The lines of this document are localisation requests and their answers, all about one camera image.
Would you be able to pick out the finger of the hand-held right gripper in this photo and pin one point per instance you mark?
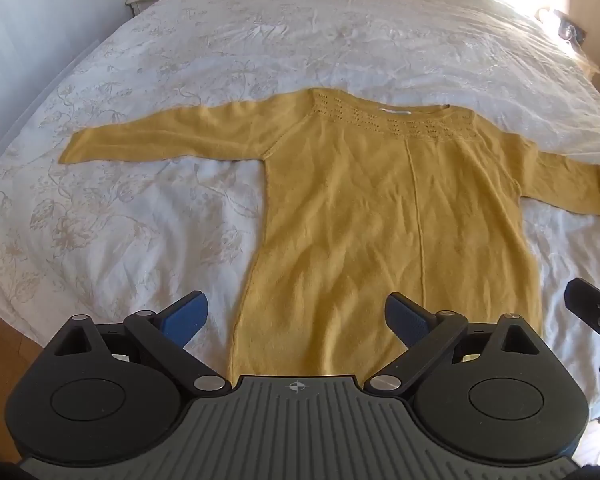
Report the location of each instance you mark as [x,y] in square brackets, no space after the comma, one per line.
[587,300]

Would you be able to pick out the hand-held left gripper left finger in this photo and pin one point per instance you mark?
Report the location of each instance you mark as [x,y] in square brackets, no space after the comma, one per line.
[186,317]

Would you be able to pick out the mustard yellow knit sweater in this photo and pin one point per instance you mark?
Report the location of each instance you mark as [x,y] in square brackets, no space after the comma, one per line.
[370,240]

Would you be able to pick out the white floral bedspread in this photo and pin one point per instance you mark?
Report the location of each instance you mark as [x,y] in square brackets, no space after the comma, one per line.
[190,85]

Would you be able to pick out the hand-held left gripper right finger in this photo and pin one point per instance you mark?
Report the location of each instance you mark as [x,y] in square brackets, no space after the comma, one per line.
[407,319]

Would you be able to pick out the white bedside table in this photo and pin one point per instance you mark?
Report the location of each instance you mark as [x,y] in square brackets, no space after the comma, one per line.
[147,2]

